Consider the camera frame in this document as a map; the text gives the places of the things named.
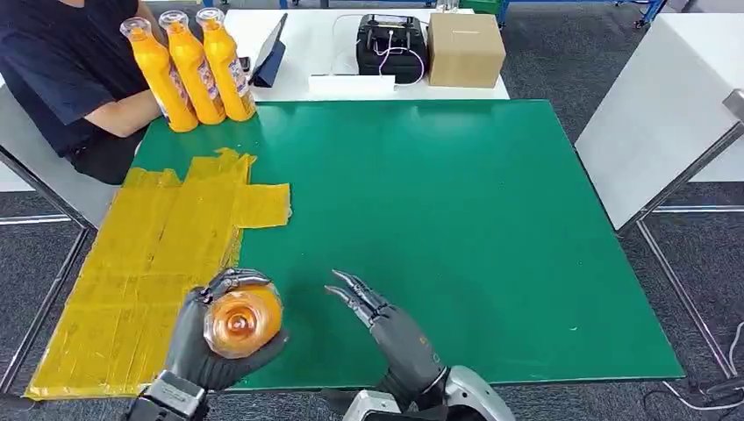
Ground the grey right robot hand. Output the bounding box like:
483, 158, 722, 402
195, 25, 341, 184
323, 269, 448, 409

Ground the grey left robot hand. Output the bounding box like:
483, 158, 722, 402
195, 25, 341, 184
165, 268, 290, 392

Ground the orange drink bottle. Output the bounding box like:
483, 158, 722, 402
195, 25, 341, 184
157, 9, 227, 126
203, 283, 285, 360
194, 6, 257, 123
118, 16, 200, 134

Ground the yellow plastic sheet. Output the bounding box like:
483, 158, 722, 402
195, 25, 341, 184
24, 146, 292, 403

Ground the green table mat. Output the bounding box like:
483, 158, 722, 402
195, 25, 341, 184
132, 97, 686, 392

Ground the white side table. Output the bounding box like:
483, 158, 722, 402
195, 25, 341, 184
573, 11, 744, 233
0, 72, 118, 231

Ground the flat white box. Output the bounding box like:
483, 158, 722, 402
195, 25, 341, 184
307, 73, 397, 102

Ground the brown cardboard box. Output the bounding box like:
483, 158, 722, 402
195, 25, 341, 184
426, 11, 507, 90

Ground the tablet in dark case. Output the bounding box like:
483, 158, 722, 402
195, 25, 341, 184
250, 11, 290, 89

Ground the black controller device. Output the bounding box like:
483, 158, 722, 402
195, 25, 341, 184
354, 13, 430, 86

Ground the person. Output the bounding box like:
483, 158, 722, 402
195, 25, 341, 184
0, 0, 165, 187

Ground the green crate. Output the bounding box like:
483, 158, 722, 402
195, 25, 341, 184
458, 0, 504, 17

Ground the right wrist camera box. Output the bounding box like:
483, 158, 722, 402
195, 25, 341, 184
341, 389, 421, 421

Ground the metal frame bar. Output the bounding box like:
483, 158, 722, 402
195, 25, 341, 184
614, 88, 744, 380
0, 145, 97, 396

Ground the white floor cable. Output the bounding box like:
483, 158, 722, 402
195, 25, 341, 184
662, 321, 744, 413

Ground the white cable on controller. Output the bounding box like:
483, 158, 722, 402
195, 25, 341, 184
374, 28, 428, 88

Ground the black floor cable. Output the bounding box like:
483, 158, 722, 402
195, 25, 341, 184
641, 375, 744, 410

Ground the blue metal rack frame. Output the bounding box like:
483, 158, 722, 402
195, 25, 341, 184
614, 0, 670, 28

